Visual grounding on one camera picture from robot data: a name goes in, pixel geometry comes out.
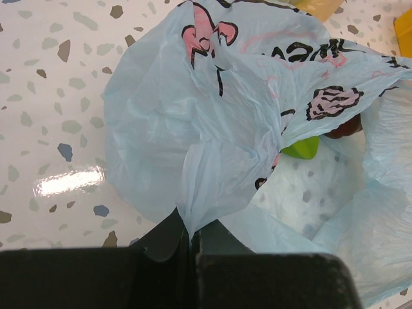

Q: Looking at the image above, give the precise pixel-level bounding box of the dark red fruit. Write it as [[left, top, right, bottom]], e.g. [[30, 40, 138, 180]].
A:
[[325, 114, 363, 139]]

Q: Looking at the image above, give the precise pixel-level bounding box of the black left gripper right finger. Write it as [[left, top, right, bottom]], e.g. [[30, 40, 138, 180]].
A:
[[192, 220, 362, 308]]

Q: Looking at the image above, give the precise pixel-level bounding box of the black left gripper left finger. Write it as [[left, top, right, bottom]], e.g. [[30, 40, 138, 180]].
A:
[[1, 211, 187, 308]]

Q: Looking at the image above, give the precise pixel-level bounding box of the green fruit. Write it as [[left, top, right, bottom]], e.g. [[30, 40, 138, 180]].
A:
[[281, 136, 320, 160]]

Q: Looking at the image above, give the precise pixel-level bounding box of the yellow plastic tray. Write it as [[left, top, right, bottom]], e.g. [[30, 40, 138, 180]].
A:
[[394, 8, 412, 58]]

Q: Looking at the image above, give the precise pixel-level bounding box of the orange banana-print plastic bag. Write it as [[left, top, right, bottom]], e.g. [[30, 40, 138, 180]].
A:
[[285, 0, 344, 23]]

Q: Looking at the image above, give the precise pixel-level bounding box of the light blue printed plastic bag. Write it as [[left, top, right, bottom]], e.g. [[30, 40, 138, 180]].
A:
[[104, 1, 411, 306]]

